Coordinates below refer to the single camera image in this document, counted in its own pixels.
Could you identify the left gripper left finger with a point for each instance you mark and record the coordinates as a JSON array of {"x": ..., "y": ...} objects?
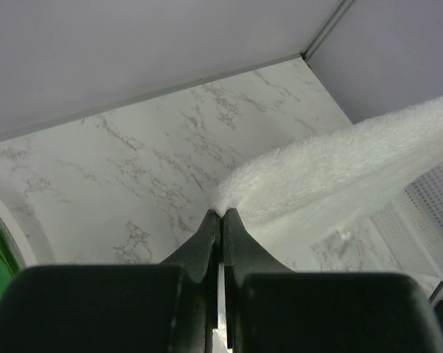
[{"x": 167, "y": 307}]

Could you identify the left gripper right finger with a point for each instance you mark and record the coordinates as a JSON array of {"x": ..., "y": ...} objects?
[{"x": 271, "y": 308}]

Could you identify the white towel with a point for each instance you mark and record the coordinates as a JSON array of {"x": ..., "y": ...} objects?
[{"x": 307, "y": 190}]

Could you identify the white perforated basket left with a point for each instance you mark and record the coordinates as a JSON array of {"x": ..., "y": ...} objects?
[{"x": 15, "y": 239}]

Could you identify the white perforated basket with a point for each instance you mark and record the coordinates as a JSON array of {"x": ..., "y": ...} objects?
[
  {"x": 411, "y": 225},
  {"x": 15, "y": 239}
]

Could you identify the white perforated basket right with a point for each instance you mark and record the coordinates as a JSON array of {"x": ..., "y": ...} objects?
[{"x": 411, "y": 225}]

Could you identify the right aluminium frame post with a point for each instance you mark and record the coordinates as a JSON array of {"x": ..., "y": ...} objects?
[{"x": 325, "y": 28}]

